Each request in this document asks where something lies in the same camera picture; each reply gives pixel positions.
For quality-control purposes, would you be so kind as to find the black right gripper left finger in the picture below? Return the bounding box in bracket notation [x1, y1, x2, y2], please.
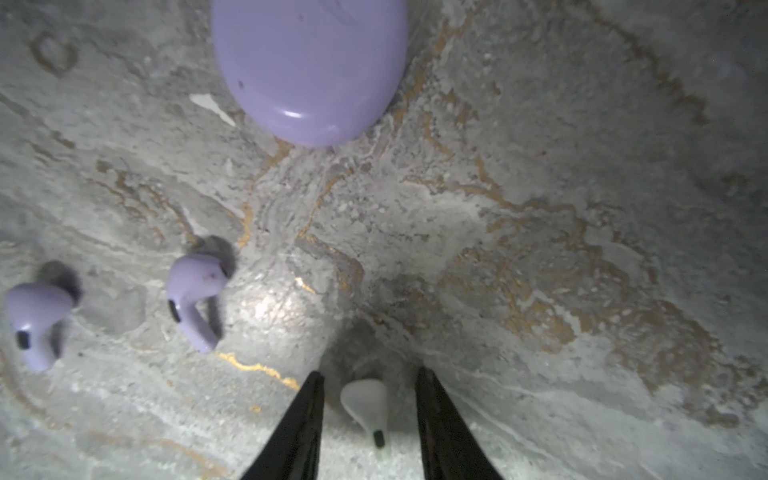
[241, 371, 325, 480]

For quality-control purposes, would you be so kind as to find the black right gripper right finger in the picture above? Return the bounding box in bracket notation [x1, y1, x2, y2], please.
[415, 367, 502, 480]

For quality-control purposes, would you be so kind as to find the purple earbud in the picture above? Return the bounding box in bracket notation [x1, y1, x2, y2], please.
[5, 283, 75, 372]
[166, 253, 229, 353]

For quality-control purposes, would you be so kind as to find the purple earbud charging case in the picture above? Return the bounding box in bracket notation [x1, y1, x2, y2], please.
[211, 0, 409, 147]

